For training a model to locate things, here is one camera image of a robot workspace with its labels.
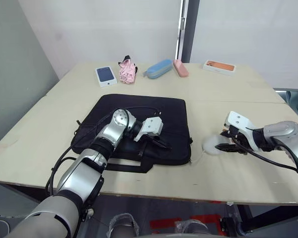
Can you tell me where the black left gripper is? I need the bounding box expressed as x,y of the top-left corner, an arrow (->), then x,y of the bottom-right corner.
144,133 -> 173,151

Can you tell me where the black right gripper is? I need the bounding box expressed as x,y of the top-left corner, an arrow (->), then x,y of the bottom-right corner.
214,125 -> 249,155

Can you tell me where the white computer mouse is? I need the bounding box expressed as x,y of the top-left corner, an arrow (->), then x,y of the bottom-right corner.
203,134 -> 233,156

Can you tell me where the black laptop bag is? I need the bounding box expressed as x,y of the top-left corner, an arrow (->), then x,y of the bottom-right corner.
71,93 -> 193,174

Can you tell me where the white box with orange phone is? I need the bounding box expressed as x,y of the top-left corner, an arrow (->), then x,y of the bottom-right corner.
202,59 -> 237,77

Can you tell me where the blue zipped pencil case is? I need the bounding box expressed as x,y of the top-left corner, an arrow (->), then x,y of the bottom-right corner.
142,59 -> 173,80

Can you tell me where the red floor tape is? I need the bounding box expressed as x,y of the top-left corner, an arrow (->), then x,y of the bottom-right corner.
149,215 -> 216,231

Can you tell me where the pink glasses case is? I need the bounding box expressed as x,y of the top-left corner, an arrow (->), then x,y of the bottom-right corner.
172,59 -> 190,78

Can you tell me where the pink folded umbrella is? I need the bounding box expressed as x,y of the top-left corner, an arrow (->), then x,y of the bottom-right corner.
117,55 -> 139,85

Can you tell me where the dark grey chair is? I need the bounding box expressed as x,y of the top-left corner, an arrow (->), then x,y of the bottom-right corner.
274,87 -> 298,127

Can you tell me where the dark rounded wrapped shape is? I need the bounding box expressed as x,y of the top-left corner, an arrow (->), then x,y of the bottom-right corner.
108,212 -> 140,238
175,219 -> 210,238

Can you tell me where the white box with blue phone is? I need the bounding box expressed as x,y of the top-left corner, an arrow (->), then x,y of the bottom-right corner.
94,65 -> 119,88

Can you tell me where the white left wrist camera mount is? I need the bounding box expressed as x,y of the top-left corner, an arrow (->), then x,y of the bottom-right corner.
133,117 -> 164,143

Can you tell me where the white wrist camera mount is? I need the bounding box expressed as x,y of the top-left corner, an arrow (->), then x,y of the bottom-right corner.
133,117 -> 164,143
224,111 -> 260,152

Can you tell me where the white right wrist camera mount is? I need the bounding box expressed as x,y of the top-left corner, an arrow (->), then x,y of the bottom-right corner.
224,111 -> 260,152

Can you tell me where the white mouse cable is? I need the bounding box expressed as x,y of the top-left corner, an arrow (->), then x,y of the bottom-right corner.
190,148 -> 206,165

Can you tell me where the black table frame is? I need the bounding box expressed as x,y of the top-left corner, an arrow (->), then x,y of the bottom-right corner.
219,202 -> 298,238

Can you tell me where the dark grey door post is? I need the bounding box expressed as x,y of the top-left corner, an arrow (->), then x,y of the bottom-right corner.
182,0 -> 201,64

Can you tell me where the silver door frame strip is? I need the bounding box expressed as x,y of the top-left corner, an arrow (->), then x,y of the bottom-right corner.
175,0 -> 187,60

